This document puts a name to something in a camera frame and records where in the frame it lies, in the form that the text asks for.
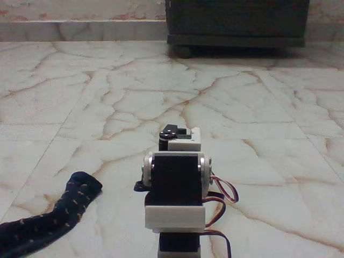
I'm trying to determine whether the dark blue patterned sock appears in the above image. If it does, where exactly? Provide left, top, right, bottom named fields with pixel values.
left=0, top=171, right=103, bottom=258

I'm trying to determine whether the dark wooden cabinet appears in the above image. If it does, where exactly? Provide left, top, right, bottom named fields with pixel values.
left=164, top=0, right=310, bottom=49

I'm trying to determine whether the red white looped servo cable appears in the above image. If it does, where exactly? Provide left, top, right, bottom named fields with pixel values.
left=210, top=174, right=240, bottom=205

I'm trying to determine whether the red brown servo cable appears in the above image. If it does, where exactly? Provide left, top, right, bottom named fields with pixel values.
left=202, top=191, right=227, bottom=231

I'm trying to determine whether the red black servo cable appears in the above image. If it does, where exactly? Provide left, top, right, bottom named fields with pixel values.
left=199, top=230, right=232, bottom=258

